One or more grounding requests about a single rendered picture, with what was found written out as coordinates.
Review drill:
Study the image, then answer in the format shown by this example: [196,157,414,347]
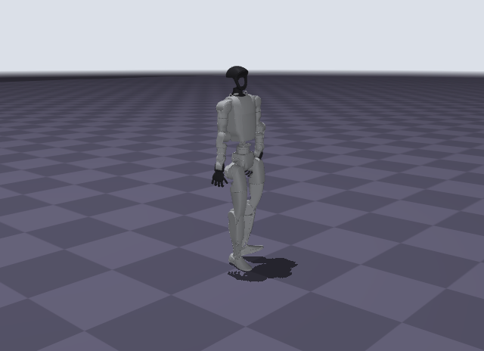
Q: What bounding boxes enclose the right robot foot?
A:
[228,253,252,271]

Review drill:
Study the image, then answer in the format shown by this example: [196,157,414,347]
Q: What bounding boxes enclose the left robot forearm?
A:
[254,131,265,157]

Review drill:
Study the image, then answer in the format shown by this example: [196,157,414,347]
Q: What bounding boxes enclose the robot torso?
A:
[225,91,256,171]

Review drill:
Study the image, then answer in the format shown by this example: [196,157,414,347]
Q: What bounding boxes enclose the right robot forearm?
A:
[216,132,227,171]

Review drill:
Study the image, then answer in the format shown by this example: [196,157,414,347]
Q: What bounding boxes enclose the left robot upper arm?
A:
[253,95,266,134]

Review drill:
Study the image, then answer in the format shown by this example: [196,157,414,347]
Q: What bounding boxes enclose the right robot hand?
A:
[211,164,228,187]

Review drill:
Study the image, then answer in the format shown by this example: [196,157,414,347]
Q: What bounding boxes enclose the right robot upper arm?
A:
[216,99,232,142]

